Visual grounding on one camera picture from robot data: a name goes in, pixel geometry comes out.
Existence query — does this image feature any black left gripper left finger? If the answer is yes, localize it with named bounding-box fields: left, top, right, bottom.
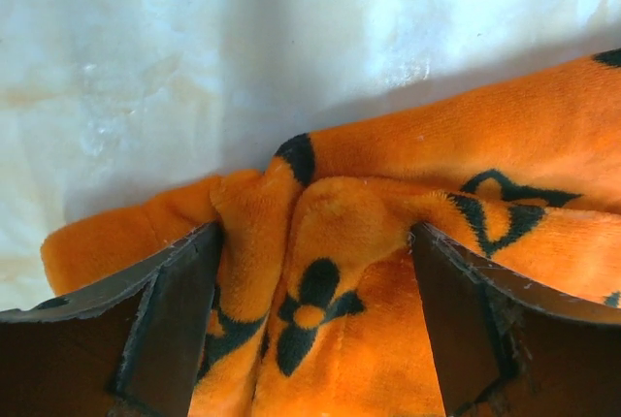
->
left=1, top=223, right=222, bottom=416

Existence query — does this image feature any orange patterned pillowcase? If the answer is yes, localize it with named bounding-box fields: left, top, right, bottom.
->
left=41, top=50, right=620, bottom=416

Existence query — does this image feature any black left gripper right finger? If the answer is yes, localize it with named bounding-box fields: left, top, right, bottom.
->
left=410, top=223, right=620, bottom=417

